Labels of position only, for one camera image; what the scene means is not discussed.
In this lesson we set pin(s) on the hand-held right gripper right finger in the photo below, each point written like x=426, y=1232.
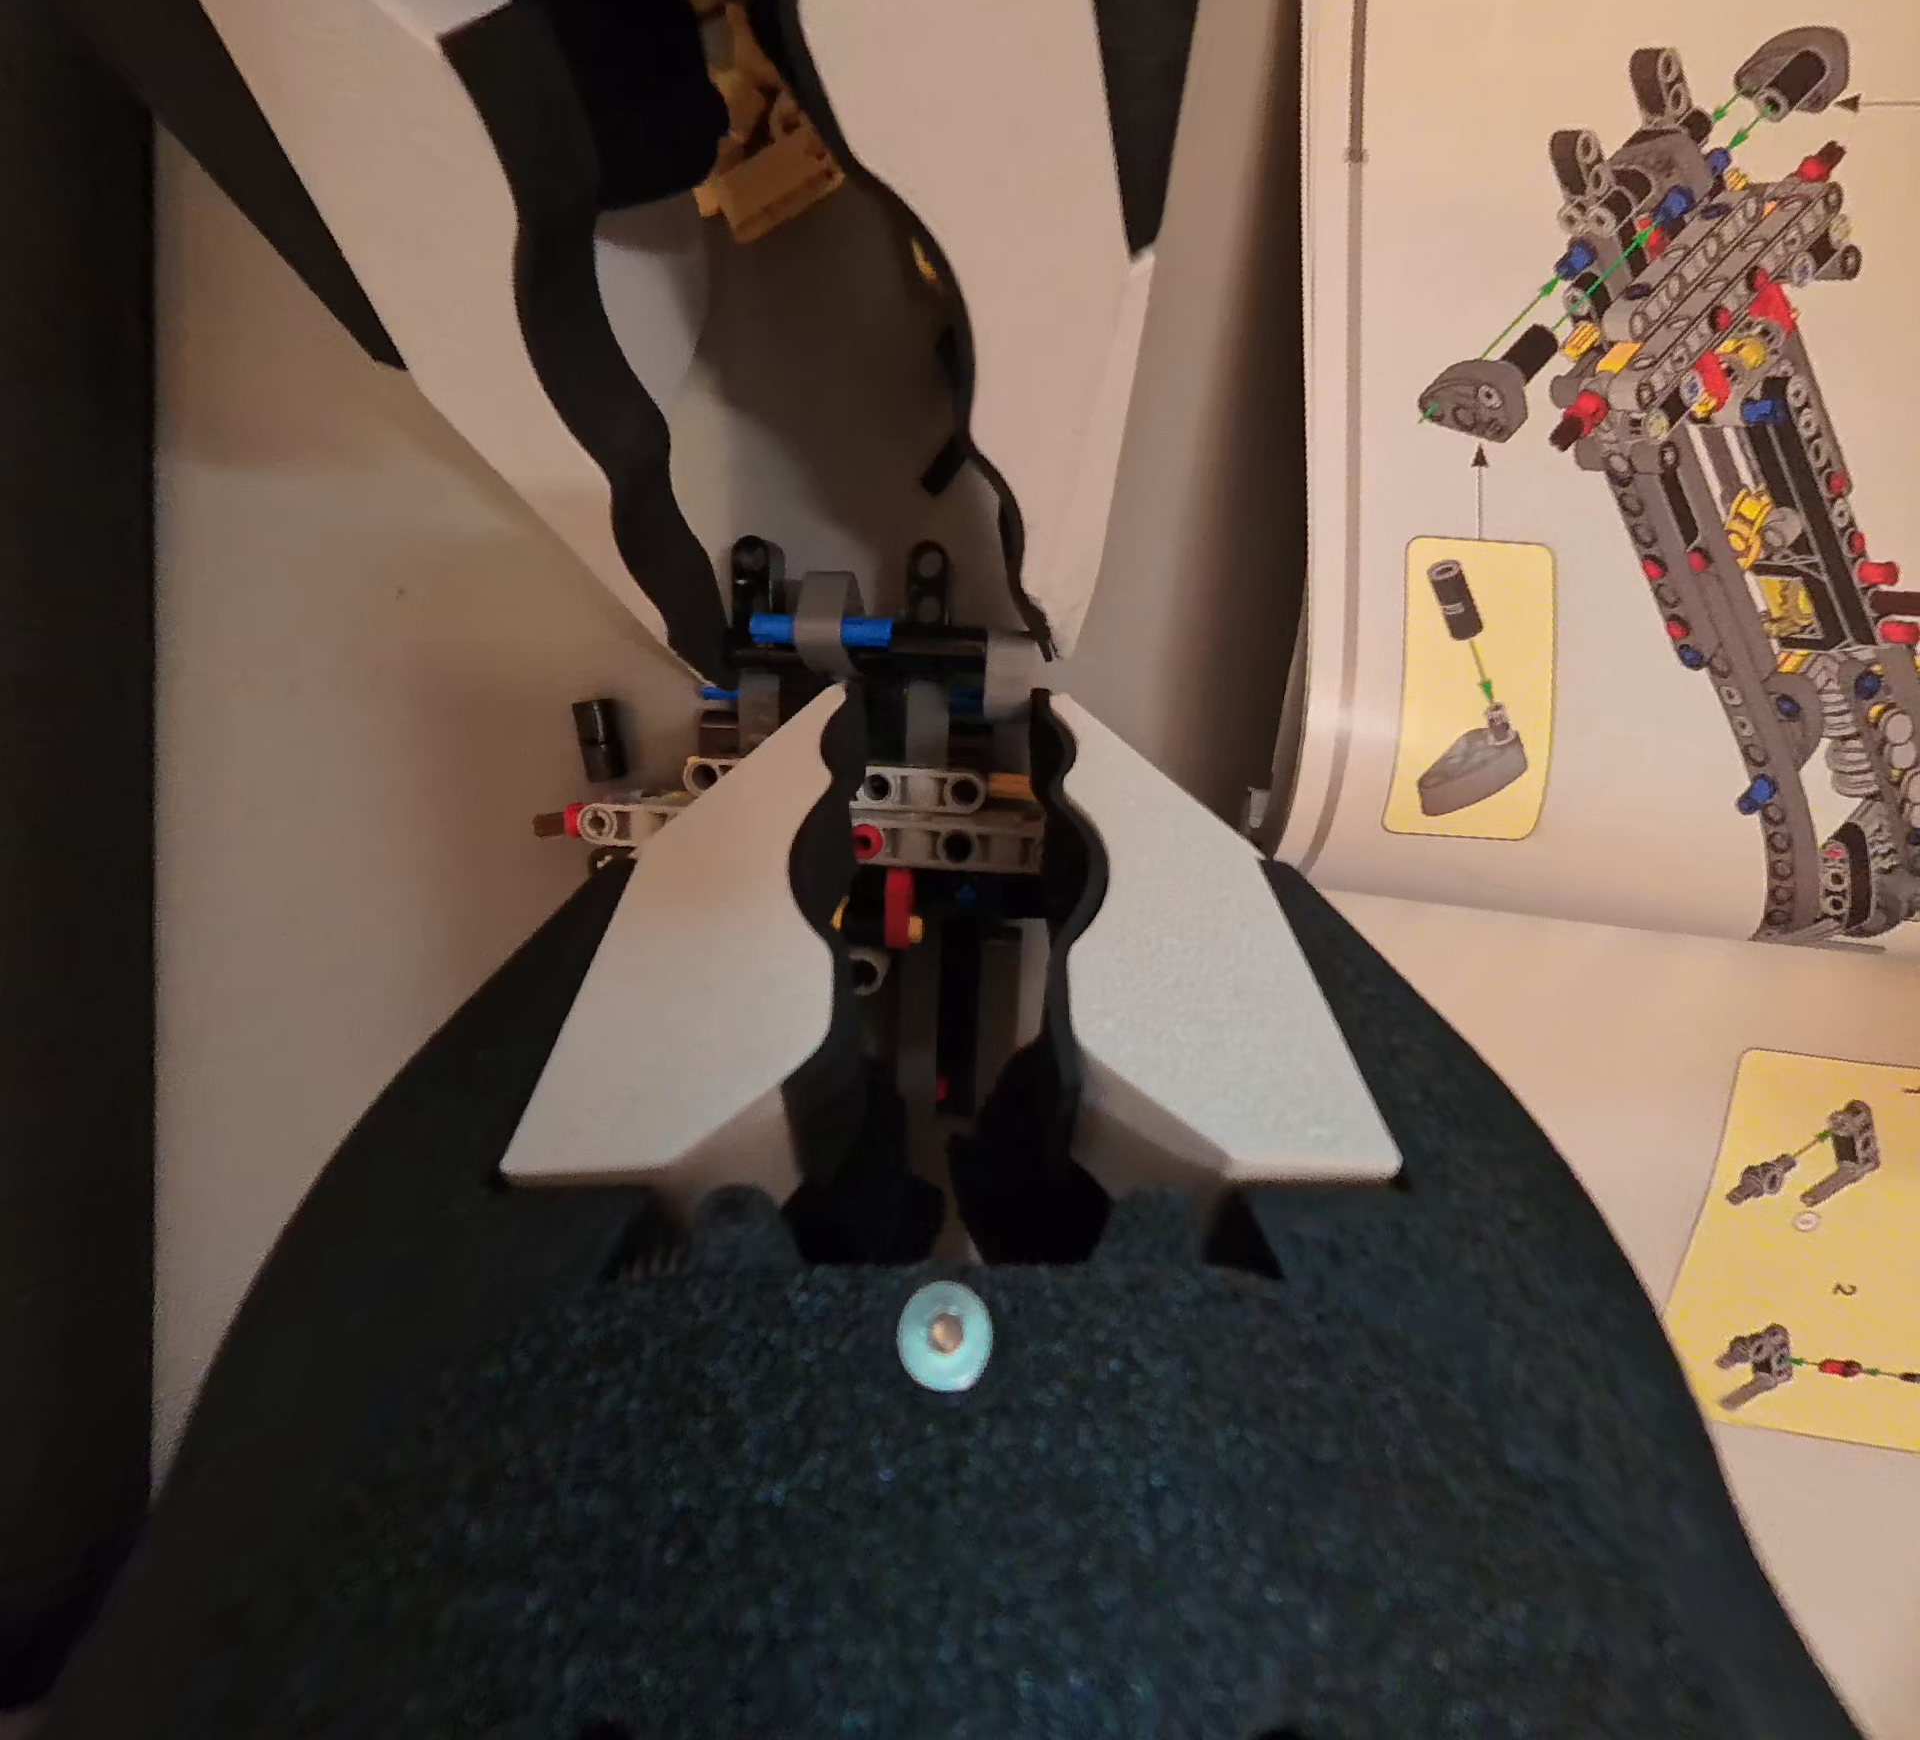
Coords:
x=1230, y=1036

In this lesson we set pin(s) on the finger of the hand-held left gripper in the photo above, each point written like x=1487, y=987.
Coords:
x=390, y=121
x=976, y=47

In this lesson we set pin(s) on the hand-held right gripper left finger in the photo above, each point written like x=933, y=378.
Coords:
x=677, y=1036

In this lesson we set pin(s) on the grey lego car chassis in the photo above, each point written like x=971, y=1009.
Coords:
x=931, y=796

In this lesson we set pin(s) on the pile of yellow lego pieces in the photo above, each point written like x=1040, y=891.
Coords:
x=773, y=180

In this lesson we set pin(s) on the black lego connector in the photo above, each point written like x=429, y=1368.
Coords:
x=599, y=738

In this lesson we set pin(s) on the lego instruction booklet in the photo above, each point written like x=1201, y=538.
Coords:
x=1425, y=47

